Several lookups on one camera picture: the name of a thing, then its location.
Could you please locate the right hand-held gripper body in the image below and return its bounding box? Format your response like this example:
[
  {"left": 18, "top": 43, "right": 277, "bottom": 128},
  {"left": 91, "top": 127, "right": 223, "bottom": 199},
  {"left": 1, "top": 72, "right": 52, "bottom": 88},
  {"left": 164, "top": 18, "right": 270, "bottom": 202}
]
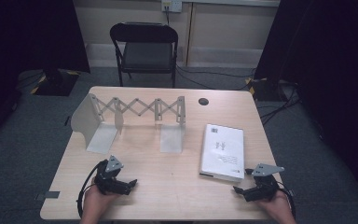
[{"left": 241, "top": 163, "right": 285, "bottom": 203}]

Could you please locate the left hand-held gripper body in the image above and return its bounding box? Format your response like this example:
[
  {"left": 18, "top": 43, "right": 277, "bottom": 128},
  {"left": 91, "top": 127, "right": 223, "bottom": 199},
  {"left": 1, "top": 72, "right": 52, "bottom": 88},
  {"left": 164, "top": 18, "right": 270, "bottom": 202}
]
[{"left": 93, "top": 154, "right": 131, "bottom": 196}]

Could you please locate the white book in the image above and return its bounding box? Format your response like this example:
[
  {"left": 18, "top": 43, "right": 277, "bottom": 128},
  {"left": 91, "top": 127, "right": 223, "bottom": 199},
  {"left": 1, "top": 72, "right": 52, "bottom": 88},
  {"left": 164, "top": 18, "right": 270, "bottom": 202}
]
[{"left": 199, "top": 123, "right": 245, "bottom": 183}]

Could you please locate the grey expandable metal book rack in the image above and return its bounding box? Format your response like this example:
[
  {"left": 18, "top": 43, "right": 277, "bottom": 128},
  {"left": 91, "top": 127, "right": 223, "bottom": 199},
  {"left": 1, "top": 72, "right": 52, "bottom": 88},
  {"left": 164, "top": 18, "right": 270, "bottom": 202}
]
[{"left": 70, "top": 92, "right": 186, "bottom": 155}]

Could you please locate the person's right hand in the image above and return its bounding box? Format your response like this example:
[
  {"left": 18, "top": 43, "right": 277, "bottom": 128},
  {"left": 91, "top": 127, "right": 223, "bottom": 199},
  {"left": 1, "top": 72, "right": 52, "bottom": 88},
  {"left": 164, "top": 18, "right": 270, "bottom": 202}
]
[{"left": 254, "top": 189, "right": 294, "bottom": 219}]

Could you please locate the person's left hand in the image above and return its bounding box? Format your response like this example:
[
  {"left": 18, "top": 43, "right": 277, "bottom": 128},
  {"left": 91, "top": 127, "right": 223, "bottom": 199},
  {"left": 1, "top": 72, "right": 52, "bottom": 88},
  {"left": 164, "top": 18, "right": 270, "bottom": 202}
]
[{"left": 82, "top": 179, "right": 120, "bottom": 219}]

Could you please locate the grey tape strip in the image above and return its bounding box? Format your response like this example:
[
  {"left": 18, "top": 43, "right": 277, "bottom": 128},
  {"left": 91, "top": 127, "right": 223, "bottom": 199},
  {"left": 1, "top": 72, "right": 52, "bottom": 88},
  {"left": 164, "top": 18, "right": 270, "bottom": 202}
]
[{"left": 34, "top": 190, "right": 61, "bottom": 202}]

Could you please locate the black stand base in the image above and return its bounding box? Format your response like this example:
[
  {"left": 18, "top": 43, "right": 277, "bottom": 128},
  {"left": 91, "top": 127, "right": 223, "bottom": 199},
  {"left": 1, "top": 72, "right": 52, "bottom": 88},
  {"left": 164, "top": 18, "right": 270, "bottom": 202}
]
[
  {"left": 30, "top": 68, "right": 81, "bottom": 97},
  {"left": 245, "top": 77, "right": 296, "bottom": 103}
]

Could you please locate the black folding chair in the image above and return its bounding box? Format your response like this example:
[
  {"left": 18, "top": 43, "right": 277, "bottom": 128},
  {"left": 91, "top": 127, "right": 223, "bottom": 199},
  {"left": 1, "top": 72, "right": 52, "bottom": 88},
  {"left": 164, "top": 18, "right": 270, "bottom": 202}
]
[{"left": 109, "top": 21, "right": 179, "bottom": 89}]

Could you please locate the dark curtain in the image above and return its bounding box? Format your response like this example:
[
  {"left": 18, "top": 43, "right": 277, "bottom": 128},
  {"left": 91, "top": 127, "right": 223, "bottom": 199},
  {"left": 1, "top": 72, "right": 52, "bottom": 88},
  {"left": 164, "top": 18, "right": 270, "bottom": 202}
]
[
  {"left": 254, "top": 0, "right": 358, "bottom": 200},
  {"left": 0, "top": 0, "right": 91, "bottom": 147}
]

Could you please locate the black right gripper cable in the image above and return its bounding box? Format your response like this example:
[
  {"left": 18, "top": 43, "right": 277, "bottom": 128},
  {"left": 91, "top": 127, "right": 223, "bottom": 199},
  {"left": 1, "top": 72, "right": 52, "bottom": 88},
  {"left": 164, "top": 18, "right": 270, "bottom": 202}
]
[{"left": 276, "top": 180, "right": 296, "bottom": 219}]

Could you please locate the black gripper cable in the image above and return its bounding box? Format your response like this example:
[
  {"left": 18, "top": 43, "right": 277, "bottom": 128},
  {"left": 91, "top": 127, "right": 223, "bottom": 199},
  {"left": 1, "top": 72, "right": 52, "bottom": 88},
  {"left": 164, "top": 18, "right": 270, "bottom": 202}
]
[
  {"left": 76, "top": 160, "right": 107, "bottom": 219},
  {"left": 276, "top": 180, "right": 296, "bottom": 219}
]

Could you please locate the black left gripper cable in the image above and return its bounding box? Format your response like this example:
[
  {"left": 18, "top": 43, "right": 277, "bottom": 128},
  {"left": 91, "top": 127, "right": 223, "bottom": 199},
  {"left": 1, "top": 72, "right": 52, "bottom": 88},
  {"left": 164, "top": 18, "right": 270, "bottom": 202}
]
[{"left": 76, "top": 160, "right": 107, "bottom": 219}]

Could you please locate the bundle of black floor cables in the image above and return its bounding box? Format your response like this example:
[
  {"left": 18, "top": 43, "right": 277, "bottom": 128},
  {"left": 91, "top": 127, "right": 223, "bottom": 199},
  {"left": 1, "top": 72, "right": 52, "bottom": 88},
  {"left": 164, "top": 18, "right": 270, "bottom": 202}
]
[{"left": 258, "top": 83, "right": 302, "bottom": 126}]

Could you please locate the black floor cable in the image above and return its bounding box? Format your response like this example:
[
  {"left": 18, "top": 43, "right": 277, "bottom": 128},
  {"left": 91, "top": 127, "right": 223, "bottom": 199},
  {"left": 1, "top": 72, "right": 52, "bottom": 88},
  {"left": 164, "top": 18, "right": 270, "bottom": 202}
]
[{"left": 175, "top": 64, "right": 256, "bottom": 91}]

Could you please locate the white wall socket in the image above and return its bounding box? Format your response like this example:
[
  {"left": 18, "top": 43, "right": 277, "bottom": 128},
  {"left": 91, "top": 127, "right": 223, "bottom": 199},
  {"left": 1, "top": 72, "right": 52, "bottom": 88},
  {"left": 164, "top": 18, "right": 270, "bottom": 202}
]
[{"left": 161, "top": 0, "right": 183, "bottom": 14}]

